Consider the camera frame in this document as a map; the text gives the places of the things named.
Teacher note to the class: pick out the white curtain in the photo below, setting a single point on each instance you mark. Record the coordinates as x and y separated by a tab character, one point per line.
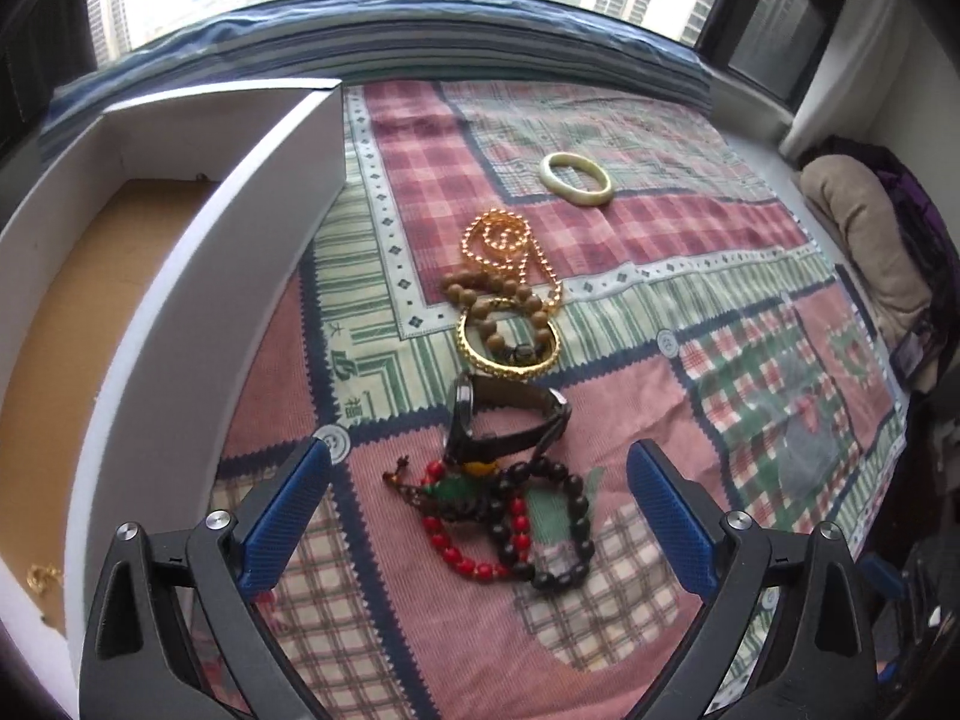
847	52

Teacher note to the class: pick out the white cardboard box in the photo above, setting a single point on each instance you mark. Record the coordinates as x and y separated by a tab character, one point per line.
187	352

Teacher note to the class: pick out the plaid printed blanket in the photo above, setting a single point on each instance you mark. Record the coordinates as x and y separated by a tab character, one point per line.
675	390

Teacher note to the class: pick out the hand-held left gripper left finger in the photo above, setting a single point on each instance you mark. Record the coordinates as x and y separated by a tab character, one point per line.
281	525

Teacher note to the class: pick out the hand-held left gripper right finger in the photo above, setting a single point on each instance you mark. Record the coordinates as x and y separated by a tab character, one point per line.
675	525

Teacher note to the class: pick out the gold bangle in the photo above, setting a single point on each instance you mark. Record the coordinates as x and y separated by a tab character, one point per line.
495	369

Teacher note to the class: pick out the dark window frame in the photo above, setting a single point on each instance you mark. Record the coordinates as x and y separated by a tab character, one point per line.
772	22
30	52

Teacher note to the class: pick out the purple cloth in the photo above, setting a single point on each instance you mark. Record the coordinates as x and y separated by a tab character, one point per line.
919	202

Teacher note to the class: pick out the beige cushion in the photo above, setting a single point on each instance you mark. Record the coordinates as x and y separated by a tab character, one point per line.
862	240

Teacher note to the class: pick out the pale jade bangle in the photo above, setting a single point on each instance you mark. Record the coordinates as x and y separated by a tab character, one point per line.
592	197

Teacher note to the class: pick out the blue striped mattress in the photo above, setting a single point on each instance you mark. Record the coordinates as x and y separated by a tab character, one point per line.
450	37

